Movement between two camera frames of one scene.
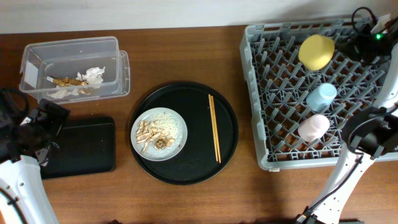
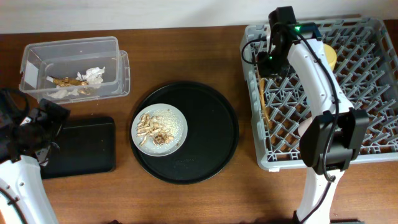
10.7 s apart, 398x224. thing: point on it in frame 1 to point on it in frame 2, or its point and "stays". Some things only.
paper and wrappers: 93,75 stays
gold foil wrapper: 66,81 stays
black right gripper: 347,47 to 267,66
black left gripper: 57,122 stays
